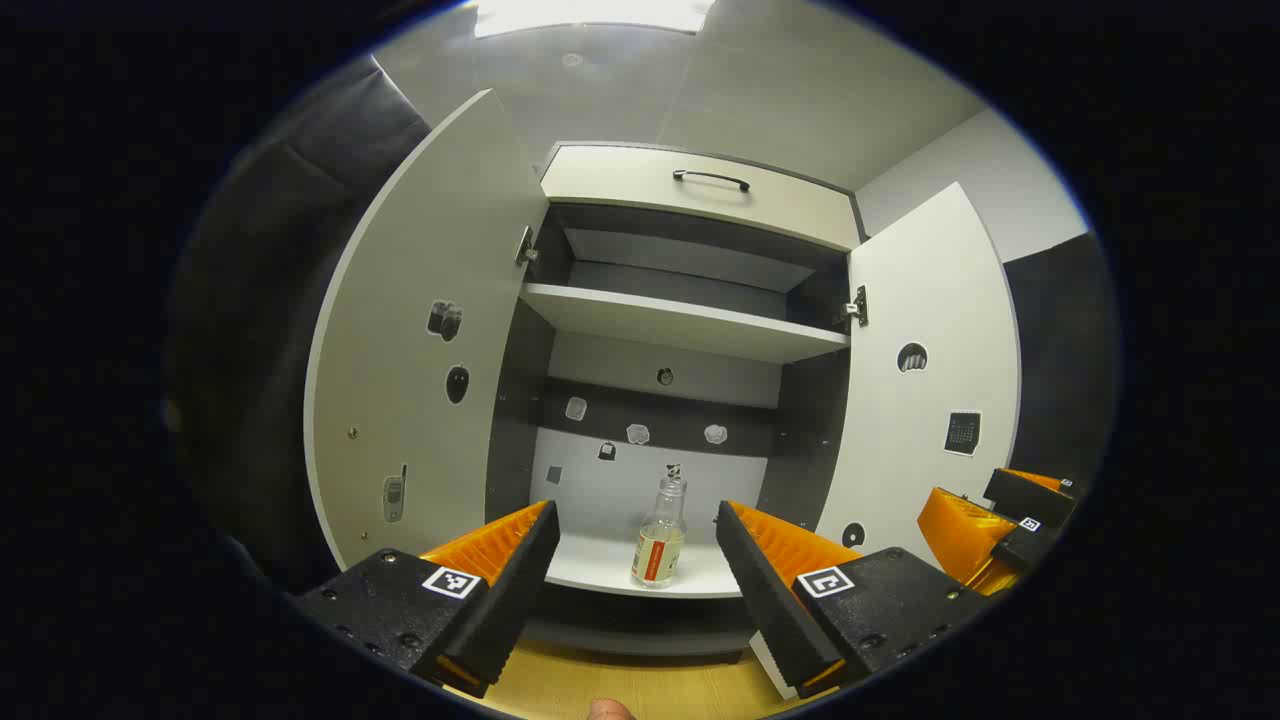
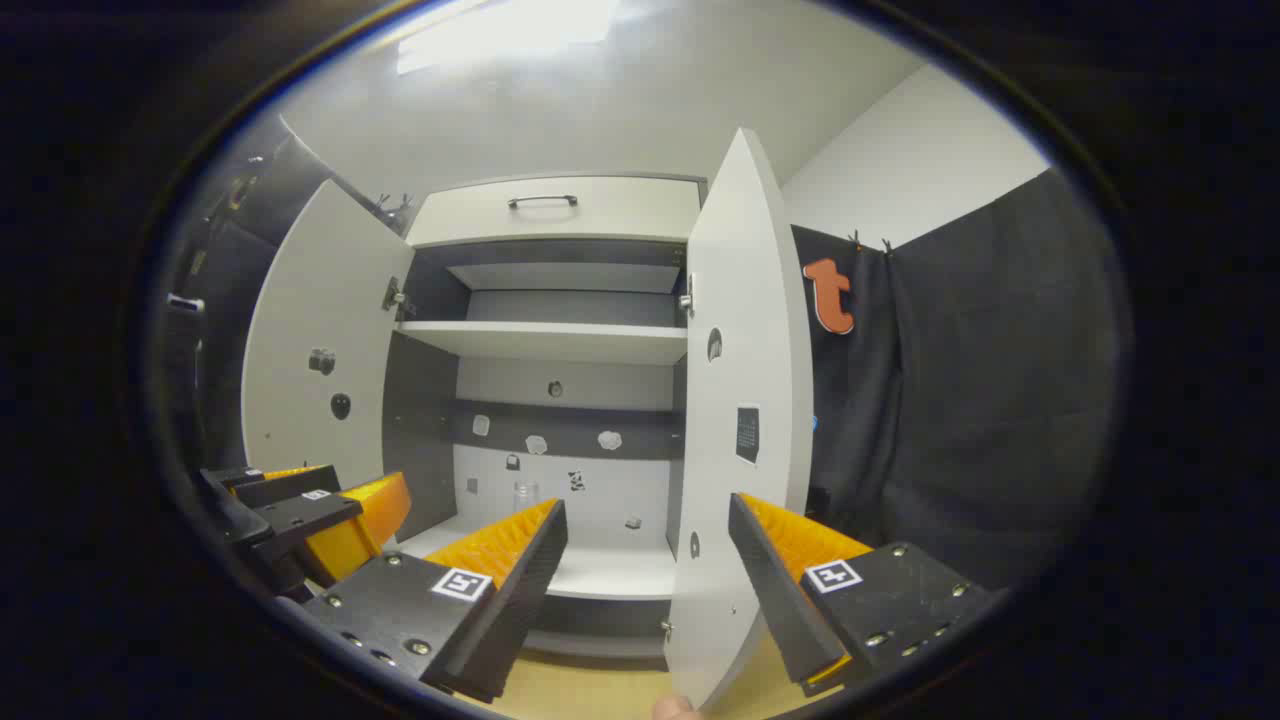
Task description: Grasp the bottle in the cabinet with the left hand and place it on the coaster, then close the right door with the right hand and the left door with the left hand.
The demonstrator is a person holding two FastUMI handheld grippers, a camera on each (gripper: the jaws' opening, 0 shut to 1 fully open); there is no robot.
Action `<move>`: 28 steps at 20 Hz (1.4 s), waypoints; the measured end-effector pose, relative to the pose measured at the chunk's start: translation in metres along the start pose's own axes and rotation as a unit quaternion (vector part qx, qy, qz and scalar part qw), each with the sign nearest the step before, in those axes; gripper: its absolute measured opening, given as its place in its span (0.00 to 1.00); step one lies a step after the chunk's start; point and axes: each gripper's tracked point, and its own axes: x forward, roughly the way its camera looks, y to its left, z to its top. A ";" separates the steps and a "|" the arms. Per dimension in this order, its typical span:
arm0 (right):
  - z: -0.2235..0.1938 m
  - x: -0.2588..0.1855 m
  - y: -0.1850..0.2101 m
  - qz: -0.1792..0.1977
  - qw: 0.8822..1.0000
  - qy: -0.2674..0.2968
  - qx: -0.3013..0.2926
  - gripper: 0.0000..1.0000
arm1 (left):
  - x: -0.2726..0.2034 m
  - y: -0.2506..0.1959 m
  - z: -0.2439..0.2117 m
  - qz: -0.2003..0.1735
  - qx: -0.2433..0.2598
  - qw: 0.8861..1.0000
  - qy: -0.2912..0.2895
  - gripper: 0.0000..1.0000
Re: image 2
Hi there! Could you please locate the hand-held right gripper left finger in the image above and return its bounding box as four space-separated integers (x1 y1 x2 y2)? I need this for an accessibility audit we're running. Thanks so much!
303 498 569 704

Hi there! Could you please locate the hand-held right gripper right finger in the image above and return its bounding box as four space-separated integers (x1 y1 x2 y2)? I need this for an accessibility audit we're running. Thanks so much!
727 492 1006 698

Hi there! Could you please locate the white cabinet door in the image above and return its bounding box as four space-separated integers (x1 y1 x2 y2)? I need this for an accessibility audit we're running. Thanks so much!
242 178 416 491
665 127 816 711

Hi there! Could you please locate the grey white cabinet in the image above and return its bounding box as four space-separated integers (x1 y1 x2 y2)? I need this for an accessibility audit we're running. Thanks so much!
380 172 711 661

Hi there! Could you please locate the white cabinet shelf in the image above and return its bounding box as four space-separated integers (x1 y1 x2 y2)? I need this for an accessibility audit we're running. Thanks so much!
395 320 689 366

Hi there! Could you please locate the white cabinet drawer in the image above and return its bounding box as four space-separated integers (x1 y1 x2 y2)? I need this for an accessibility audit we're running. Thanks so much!
405 176 704 248

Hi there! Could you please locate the ceiling light panel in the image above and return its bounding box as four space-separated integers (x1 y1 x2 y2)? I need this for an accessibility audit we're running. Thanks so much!
397 0 621 76

